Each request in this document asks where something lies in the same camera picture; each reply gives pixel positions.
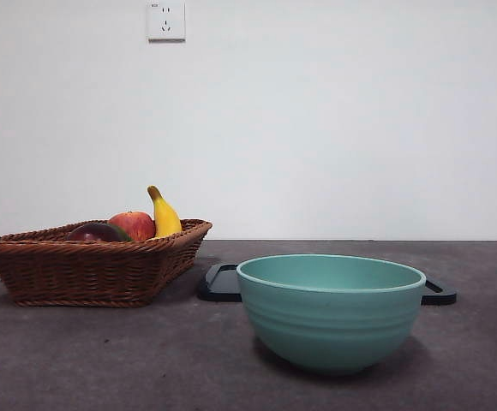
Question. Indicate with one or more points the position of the teal ribbed bowl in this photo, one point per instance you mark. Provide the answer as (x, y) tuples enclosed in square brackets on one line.
[(330, 325)]

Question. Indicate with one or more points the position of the dark purple plum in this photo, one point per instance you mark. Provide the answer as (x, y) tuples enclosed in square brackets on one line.
[(92, 232)]

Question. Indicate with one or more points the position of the yellow banana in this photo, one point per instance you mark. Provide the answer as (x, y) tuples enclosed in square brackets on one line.
[(166, 216)]

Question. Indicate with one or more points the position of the black rectangular tray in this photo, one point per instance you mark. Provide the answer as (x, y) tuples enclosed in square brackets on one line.
[(218, 287)]

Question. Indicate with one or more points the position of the red apple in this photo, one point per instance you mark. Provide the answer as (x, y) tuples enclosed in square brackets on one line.
[(135, 222)]

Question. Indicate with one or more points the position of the green fruit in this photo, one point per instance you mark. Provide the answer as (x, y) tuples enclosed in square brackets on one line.
[(125, 235)]

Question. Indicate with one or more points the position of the brown wicker basket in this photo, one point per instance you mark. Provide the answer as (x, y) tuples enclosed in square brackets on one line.
[(81, 274)]

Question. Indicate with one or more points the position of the white wall socket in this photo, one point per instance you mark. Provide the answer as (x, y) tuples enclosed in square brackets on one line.
[(166, 21)]

